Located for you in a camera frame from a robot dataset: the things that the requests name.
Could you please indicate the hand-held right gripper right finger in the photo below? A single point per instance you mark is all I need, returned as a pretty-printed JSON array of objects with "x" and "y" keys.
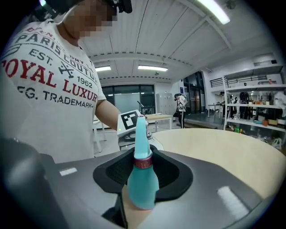
[{"x": 201, "y": 196}]

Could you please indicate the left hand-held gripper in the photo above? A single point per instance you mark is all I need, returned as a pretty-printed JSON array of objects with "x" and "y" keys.
[{"x": 129, "y": 120}]

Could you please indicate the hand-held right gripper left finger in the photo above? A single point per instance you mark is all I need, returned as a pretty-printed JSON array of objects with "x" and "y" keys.
[{"x": 89, "y": 192}]

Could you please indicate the teal spray bottle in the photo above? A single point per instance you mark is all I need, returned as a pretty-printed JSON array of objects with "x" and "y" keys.
[{"x": 143, "y": 187}]

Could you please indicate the person's left forearm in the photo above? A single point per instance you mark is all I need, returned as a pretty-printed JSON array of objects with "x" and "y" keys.
[{"x": 107, "y": 114}]

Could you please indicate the wooden desk with white legs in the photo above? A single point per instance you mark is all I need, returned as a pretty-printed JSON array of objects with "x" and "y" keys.
[{"x": 158, "y": 116}]

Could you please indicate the grey metal lockers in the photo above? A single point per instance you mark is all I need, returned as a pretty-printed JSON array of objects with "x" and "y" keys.
[{"x": 164, "y": 103}]

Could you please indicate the dark wooden step platform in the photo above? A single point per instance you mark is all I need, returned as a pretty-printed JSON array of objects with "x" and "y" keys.
[{"x": 201, "y": 125}]

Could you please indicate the ceiling light strip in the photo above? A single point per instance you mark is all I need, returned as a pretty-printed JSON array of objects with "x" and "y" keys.
[
  {"x": 214, "y": 10},
  {"x": 102, "y": 68},
  {"x": 153, "y": 68}
]

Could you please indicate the green ribbed plastic object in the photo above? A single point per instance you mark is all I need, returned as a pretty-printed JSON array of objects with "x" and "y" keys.
[{"x": 238, "y": 130}]

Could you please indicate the person's white printed shirt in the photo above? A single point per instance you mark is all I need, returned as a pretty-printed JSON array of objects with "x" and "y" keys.
[{"x": 44, "y": 111}]

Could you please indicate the black balcony railing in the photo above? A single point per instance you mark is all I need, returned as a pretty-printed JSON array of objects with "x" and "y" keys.
[{"x": 236, "y": 78}]

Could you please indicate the white shelving unit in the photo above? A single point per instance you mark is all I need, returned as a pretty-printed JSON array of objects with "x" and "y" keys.
[{"x": 250, "y": 87}]

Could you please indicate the person's head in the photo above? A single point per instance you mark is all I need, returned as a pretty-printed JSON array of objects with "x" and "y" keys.
[{"x": 89, "y": 18}]

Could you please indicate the black head-mounted camera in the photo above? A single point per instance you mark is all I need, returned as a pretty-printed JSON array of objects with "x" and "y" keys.
[{"x": 121, "y": 5}]

